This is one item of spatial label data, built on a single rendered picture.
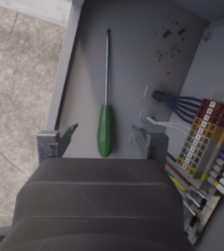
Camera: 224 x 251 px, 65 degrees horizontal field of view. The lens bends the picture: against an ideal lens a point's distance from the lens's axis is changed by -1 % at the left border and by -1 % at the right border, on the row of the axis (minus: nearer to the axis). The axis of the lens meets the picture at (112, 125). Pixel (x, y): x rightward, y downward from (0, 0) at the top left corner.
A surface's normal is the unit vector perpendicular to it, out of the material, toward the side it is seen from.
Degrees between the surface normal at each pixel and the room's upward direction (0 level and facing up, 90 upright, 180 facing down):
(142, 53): 0
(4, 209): 0
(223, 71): 90
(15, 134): 0
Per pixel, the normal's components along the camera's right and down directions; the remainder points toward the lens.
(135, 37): 0.24, 0.33
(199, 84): -0.93, -0.20
